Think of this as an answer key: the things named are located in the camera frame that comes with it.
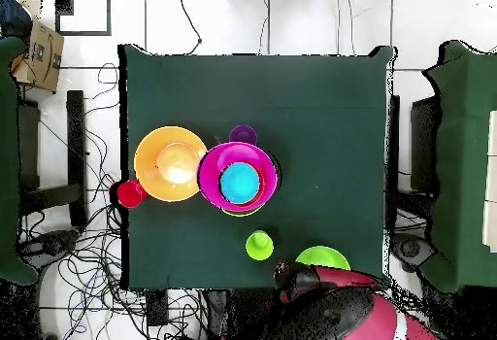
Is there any small red-orange bowl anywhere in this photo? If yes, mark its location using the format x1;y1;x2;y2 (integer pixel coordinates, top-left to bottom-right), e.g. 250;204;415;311
217;162;268;209

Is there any small blue bowl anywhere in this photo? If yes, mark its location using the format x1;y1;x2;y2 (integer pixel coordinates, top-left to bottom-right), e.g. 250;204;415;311
218;161;262;205

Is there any large pink bowl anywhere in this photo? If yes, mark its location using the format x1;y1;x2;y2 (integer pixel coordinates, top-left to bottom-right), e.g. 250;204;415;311
197;141;280;214

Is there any green cup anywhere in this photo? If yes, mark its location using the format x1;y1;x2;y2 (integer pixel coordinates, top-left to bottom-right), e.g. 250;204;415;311
245;229;275;262

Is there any green bowl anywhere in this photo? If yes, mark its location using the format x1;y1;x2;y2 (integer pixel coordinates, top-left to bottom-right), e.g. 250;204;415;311
294;245;351;272
221;206;260;218

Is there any purple cup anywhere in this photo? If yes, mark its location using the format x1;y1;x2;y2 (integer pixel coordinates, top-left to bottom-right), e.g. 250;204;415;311
227;124;258;147

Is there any large orange bowl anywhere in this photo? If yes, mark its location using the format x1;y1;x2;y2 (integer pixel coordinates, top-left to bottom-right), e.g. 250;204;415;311
133;124;209;203

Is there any red cup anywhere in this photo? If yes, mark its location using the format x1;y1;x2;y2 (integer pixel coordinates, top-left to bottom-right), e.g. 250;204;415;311
115;179;149;210

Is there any black cabinet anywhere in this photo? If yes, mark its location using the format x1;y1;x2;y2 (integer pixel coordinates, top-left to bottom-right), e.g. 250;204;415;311
410;96;442;197

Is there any dark green tablecloth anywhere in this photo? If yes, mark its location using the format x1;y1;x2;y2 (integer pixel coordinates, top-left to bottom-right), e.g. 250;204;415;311
117;43;397;291

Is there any green cloth covered table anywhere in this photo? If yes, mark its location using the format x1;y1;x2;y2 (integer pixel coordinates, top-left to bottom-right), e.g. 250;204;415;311
0;35;40;287
421;40;497;292

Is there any black metal stand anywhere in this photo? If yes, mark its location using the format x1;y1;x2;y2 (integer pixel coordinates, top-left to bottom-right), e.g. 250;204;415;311
17;89;88;228

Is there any cardboard box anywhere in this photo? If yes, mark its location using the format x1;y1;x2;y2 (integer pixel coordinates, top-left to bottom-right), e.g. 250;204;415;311
9;18;65;93

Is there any dark blue bag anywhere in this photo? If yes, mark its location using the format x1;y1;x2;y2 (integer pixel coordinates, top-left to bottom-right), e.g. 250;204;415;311
0;0;33;40

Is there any grey pedestal leg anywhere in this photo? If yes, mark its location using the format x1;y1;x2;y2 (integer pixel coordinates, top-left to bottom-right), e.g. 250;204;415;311
18;229;81;265
391;232;436;273

